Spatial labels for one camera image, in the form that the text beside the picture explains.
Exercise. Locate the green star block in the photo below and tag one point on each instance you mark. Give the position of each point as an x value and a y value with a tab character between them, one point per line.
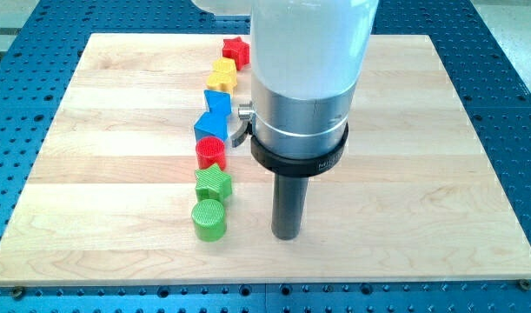
213	183

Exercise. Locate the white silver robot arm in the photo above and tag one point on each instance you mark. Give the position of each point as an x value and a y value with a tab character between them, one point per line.
306	57

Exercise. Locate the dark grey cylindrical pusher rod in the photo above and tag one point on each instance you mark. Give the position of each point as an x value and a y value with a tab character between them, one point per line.
288	206

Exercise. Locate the green cylinder block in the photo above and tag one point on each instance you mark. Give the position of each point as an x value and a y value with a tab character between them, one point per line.
209	219

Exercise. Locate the blue crescent block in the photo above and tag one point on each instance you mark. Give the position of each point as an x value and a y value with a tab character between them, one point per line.
218	102

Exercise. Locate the blue cube block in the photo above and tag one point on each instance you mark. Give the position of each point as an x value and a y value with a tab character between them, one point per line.
211	125

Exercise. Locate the black clamp ring with lever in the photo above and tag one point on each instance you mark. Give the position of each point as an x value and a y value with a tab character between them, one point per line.
281	165

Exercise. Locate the light wooden board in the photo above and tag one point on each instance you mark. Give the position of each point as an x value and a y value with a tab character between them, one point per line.
109	198

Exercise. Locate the yellow heart block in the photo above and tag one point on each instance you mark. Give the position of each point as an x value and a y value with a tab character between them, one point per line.
222	82

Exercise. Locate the yellow pentagon block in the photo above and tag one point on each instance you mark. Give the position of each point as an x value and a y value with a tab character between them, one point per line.
226	66

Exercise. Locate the red star block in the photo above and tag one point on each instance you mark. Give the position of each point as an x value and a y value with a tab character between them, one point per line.
237	50

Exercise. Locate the red cylinder block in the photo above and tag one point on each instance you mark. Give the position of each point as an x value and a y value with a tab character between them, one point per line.
209	151

